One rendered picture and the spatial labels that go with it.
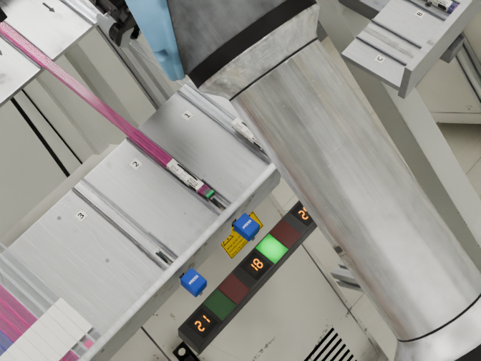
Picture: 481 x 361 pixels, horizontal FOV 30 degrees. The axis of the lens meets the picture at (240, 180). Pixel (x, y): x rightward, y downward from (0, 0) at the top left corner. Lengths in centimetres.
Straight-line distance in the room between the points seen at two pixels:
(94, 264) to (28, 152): 197
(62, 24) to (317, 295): 72
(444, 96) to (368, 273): 181
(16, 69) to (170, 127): 26
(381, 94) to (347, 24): 15
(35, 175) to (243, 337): 167
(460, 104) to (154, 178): 133
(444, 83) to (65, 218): 141
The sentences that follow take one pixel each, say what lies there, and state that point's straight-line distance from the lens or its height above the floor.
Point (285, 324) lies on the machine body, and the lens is 174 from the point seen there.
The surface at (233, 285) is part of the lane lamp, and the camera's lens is 124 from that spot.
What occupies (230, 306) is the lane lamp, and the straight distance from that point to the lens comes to 123.
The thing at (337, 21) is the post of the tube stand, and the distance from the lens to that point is 153.
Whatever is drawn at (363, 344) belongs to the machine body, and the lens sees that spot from 187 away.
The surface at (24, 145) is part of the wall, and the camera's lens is 320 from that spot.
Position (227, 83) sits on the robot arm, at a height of 104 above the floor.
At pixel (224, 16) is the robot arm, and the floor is 109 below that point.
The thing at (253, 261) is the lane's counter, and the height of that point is 66.
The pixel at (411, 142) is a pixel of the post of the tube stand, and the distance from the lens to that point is 163.
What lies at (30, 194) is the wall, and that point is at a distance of 322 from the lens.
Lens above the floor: 126
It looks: 24 degrees down
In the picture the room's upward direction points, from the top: 36 degrees counter-clockwise
